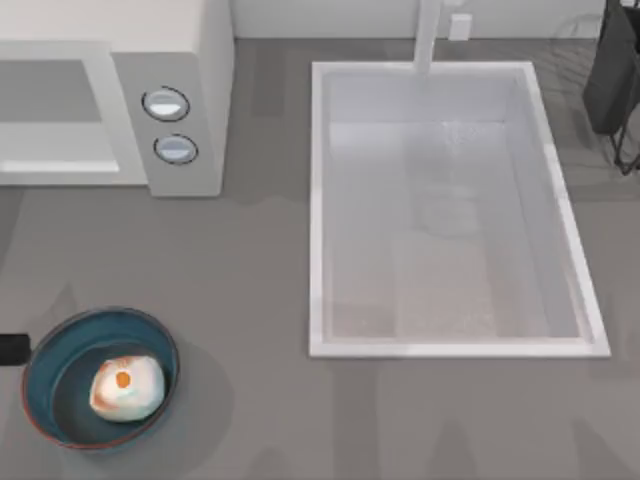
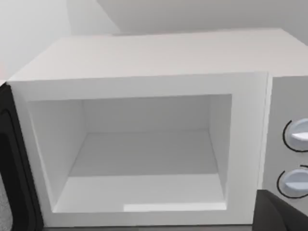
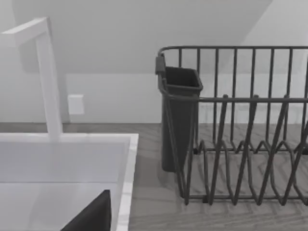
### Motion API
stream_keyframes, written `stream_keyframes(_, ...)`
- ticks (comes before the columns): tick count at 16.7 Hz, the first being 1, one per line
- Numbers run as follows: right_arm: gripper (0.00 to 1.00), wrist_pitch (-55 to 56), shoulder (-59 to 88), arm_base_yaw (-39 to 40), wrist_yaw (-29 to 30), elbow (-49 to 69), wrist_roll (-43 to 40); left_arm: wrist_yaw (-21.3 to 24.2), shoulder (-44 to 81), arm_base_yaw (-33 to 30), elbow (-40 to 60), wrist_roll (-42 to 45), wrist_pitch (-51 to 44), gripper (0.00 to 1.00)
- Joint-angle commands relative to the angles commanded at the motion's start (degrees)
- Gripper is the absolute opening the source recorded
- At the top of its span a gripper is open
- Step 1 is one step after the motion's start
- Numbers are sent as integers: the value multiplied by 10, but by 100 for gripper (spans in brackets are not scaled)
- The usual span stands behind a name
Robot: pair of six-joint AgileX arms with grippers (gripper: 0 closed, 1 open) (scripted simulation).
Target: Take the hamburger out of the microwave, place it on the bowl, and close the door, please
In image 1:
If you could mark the white sink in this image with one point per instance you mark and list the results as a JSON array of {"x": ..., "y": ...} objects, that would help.
[{"x": 450, "y": 225}]

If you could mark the pale microwave oven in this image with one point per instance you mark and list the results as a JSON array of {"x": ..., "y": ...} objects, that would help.
[{"x": 165, "y": 75}]

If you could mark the white fried egg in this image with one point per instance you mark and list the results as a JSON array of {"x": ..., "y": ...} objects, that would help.
[{"x": 127, "y": 387}]

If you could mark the tall white tap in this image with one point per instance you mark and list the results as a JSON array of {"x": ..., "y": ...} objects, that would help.
[{"x": 426, "y": 35}]

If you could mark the round microwave knob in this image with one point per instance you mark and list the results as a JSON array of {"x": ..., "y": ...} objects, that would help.
[
  {"x": 175, "y": 149},
  {"x": 165, "y": 104}
]

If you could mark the blue frying pan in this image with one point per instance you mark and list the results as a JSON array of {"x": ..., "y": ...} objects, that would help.
[{"x": 65, "y": 370}]

